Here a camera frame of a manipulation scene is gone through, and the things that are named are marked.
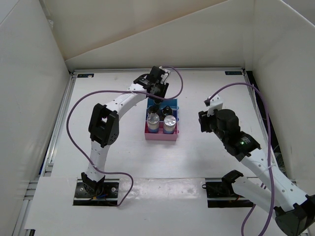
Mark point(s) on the pink organizer box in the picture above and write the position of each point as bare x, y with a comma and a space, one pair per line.
161, 136

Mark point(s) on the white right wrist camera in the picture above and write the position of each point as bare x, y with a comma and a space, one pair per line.
213, 103

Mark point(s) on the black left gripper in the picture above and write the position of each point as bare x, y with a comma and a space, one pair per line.
164, 88

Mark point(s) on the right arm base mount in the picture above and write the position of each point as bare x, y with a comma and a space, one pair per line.
219, 197

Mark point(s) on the silver-lid shaker bottle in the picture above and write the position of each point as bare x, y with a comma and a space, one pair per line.
169, 124
153, 122

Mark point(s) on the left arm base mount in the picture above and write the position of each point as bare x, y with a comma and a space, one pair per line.
107, 196

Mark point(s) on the black-cap spice jar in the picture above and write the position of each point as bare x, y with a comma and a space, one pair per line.
166, 111
153, 109

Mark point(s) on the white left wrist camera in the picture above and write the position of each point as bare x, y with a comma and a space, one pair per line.
165, 75

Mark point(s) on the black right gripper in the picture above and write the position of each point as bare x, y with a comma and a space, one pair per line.
204, 120

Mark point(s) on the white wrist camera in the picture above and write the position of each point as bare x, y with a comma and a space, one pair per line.
213, 103
165, 75

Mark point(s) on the dark blue organizer box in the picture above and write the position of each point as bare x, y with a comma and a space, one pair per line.
175, 114

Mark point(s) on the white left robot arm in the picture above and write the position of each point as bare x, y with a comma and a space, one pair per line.
104, 123

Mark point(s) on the light blue organizer box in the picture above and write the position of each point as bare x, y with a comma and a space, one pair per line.
173, 104

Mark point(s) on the small black-lid pepper bottle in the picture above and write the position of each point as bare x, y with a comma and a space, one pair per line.
157, 102

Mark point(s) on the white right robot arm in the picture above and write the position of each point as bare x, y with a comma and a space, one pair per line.
292, 209

